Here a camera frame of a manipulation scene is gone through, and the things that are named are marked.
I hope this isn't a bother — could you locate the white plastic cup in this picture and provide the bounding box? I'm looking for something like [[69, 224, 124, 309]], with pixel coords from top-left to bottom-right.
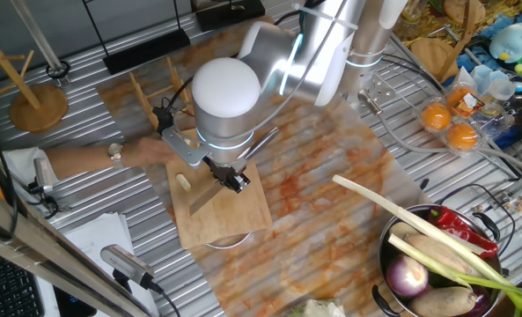
[[488, 77, 518, 102], [470, 64, 495, 94]]

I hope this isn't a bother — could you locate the yellow dried pasta bag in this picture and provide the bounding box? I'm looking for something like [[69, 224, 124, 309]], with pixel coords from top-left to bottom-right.
[[414, 0, 522, 39]]

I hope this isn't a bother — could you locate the marble pattern table mat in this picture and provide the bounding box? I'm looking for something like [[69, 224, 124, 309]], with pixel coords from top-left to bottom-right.
[[95, 15, 424, 317]]

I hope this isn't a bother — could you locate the pale potato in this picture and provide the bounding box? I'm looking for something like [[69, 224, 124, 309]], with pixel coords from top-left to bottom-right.
[[389, 221, 420, 240]]

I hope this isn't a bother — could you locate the grey hose with metal connector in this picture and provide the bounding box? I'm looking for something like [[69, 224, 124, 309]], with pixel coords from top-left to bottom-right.
[[357, 89, 522, 177]]

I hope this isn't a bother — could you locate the short cut scallion piece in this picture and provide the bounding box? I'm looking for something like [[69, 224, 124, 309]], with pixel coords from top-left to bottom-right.
[[175, 173, 193, 193]]

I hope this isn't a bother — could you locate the white paper stack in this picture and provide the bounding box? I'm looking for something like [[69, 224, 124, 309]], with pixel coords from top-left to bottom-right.
[[35, 211, 160, 317]]

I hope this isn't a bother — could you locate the black keyboard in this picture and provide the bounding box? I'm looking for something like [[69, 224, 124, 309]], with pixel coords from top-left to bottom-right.
[[0, 245, 46, 317]]

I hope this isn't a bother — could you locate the long green scallion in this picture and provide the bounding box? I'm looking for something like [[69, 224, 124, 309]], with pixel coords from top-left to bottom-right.
[[386, 232, 522, 309], [332, 174, 522, 317]]

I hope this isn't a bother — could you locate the brown sweet potato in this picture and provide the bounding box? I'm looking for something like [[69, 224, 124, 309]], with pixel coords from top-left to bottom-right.
[[409, 284, 477, 317], [404, 232, 480, 277]]

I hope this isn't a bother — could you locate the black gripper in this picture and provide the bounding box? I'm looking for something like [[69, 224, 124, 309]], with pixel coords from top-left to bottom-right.
[[204, 156, 252, 195]]

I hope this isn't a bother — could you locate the black smartphone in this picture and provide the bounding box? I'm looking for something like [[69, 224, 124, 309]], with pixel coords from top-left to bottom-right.
[[52, 285, 99, 317]]

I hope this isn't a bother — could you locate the steel cleaver knife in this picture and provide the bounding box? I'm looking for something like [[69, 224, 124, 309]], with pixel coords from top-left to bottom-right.
[[188, 127, 280, 217]]

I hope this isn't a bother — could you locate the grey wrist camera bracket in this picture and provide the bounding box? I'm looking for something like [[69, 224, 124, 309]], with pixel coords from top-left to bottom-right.
[[161, 127, 212, 170]]

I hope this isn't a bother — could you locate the silver tripod pole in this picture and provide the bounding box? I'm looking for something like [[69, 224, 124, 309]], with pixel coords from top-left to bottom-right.
[[8, 0, 72, 87]]

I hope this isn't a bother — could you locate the white shirt sleeve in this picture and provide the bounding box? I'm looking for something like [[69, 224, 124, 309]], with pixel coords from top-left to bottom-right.
[[0, 147, 60, 206]]

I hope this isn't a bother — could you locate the purple eggplant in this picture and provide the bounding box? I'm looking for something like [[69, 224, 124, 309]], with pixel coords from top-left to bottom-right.
[[452, 284, 493, 317]]

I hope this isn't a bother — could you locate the pale green cabbage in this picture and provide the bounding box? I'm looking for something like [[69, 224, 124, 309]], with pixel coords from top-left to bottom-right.
[[286, 298, 348, 317]]

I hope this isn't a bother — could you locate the light blue plush toy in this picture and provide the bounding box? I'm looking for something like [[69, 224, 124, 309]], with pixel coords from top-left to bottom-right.
[[488, 23, 522, 64]]

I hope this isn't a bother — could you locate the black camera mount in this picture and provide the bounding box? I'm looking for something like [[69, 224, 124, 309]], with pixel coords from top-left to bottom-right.
[[22, 178, 71, 217]]

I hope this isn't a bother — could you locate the clear glass jar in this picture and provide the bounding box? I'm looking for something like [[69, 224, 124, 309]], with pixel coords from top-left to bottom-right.
[[400, 0, 424, 24]]

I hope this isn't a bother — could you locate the wooden mug tree stand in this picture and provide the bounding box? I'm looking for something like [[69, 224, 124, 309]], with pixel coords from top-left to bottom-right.
[[408, 0, 480, 84], [0, 0, 70, 134]]

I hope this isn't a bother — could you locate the black gripper cable with clip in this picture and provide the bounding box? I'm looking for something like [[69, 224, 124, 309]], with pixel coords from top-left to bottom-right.
[[152, 75, 195, 136]]

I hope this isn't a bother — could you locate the bare person hand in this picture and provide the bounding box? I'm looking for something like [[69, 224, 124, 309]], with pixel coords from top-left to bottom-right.
[[121, 136, 180, 169]]

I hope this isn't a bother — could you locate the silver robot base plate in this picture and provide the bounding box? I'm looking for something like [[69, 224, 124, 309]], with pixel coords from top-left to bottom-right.
[[352, 72, 398, 111]]

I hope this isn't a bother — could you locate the wooden peg knife rack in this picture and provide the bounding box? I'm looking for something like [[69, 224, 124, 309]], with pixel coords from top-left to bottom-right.
[[129, 55, 195, 131]]

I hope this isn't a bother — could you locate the purple onion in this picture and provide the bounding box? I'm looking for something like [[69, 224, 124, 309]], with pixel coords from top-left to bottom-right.
[[385, 254, 430, 299]]

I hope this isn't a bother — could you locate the silver depth camera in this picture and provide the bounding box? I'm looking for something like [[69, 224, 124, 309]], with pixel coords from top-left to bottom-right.
[[33, 157, 55, 195], [99, 243, 156, 288]]

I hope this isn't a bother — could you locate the aluminium frame beam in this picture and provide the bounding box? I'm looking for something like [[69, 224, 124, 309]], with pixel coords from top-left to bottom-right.
[[0, 180, 156, 317]]

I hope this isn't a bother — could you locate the clear plastic fruit container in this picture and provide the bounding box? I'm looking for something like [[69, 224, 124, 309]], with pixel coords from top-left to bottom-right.
[[416, 81, 515, 156]]

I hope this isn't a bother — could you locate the orange fruit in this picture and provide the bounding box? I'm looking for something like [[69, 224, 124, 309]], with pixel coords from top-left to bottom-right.
[[445, 86, 477, 116], [420, 101, 452, 132], [445, 122, 480, 152]]

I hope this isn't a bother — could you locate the red pepper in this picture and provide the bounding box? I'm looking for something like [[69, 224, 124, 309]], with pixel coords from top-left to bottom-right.
[[427, 205, 500, 260]]

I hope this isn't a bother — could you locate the wooden cutting board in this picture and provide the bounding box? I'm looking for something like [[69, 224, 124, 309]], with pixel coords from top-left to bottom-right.
[[165, 127, 274, 250]]

